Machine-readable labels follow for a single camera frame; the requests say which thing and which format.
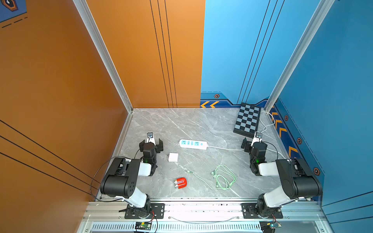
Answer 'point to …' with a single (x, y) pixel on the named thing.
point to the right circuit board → (269, 226)
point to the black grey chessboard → (247, 121)
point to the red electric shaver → (180, 183)
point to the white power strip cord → (262, 131)
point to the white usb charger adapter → (173, 157)
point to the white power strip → (193, 144)
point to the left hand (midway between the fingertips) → (152, 138)
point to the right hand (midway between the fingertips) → (253, 139)
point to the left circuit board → (143, 225)
